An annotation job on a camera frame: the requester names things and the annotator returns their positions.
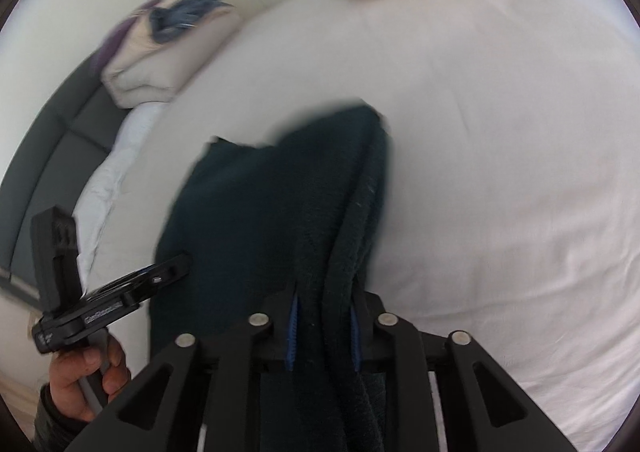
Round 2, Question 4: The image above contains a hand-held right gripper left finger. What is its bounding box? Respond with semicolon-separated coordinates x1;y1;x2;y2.
65;282;301;452

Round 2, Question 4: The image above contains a white duvet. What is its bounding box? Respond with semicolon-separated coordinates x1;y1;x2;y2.
72;102;166;278

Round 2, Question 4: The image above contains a dark grey headboard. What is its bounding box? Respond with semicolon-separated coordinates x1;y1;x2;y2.
0;52;128;283

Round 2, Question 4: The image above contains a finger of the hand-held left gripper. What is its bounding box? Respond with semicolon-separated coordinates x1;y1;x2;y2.
85;253;192;303

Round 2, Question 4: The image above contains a purple cushion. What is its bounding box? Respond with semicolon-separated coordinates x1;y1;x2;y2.
92;0;161;70

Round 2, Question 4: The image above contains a white bed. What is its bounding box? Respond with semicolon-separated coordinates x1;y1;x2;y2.
75;0;640;452

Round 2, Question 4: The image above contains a person's left hand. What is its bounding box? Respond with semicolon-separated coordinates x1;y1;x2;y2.
50;332;132;423

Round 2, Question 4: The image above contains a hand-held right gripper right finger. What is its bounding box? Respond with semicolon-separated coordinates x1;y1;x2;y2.
349;282;578;452

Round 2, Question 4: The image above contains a person's left forearm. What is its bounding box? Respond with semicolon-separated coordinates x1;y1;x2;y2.
32;382;93;452

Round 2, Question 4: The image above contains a blue cloth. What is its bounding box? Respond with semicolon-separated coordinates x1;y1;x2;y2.
150;0;226;44

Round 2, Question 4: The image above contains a dark green sweater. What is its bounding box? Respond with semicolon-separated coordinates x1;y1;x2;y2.
149;100;393;452

